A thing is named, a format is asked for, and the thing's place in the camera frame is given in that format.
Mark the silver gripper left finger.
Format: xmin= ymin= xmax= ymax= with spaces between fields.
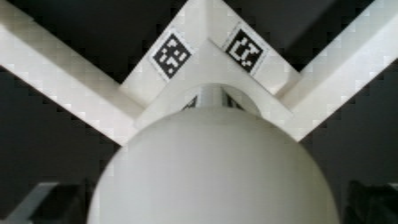
xmin=0 ymin=182 xmax=88 ymax=224

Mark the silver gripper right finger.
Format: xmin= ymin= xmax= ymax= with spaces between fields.
xmin=342 ymin=180 xmax=398 ymax=224

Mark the white lamp bulb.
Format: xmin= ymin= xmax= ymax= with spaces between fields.
xmin=86 ymin=85 xmax=338 ymax=224

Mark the white lamp base block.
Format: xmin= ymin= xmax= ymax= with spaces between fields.
xmin=120 ymin=0 xmax=299 ymax=125

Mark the white U-shaped fence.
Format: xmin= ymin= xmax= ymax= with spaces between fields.
xmin=0 ymin=0 xmax=398 ymax=144

